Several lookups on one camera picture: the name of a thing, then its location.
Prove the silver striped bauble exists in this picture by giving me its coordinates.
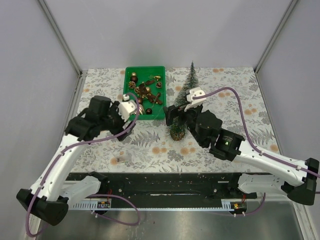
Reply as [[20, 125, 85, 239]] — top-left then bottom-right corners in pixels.
[[138, 104, 145, 115]]

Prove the white slotted cable duct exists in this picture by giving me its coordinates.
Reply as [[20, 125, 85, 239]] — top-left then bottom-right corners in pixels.
[[69, 197, 234, 211]]

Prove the green plastic tray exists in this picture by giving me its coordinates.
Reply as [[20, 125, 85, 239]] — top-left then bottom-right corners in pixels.
[[123, 66, 166, 120]]

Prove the floral patterned table mat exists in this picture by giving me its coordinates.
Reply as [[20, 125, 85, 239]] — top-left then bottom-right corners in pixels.
[[74, 66, 288, 174]]

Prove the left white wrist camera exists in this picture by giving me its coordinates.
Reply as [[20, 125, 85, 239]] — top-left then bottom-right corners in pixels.
[[118, 92, 137, 122]]

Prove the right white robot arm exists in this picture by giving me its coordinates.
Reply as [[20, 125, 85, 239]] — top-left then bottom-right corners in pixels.
[[163, 105, 320, 206]]

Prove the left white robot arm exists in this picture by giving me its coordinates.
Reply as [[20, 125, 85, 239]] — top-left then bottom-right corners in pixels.
[[16, 95, 138, 226]]

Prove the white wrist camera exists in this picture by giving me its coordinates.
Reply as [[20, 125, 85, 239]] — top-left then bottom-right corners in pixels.
[[185, 87, 207, 111], [118, 92, 137, 122]]

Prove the dark brown matte bauble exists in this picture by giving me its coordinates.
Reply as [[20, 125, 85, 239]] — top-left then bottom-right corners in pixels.
[[130, 75, 138, 83]]

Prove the brown faceted bauble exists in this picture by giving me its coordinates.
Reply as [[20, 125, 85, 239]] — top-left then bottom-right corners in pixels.
[[137, 97, 143, 105]]

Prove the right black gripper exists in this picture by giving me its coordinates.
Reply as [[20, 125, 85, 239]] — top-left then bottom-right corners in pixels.
[[162, 99, 207, 147]]

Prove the brown ribbon bow cluster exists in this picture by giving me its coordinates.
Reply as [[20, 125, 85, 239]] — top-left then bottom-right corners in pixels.
[[134, 80, 164, 105]]

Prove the small dark brown bauble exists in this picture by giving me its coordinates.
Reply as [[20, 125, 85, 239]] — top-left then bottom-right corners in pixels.
[[145, 108, 153, 115]]

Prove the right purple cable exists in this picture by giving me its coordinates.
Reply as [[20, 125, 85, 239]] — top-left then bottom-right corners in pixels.
[[192, 87, 320, 218]]

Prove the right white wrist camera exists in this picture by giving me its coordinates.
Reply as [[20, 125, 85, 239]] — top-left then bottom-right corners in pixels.
[[185, 87, 207, 111]]

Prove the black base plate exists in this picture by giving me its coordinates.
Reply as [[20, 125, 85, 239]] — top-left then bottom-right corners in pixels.
[[67, 171, 258, 210]]

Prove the small green christmas tree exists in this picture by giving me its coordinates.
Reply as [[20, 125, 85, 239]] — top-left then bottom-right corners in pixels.
[[169, 60, 201, 141]]

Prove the grey metallic ornament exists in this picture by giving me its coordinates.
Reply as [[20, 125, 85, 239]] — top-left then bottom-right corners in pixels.
[[115, 153, 132, 163]]

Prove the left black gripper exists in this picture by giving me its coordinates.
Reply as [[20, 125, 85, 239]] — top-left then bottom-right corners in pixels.
[[99, 100, 136, 140]]

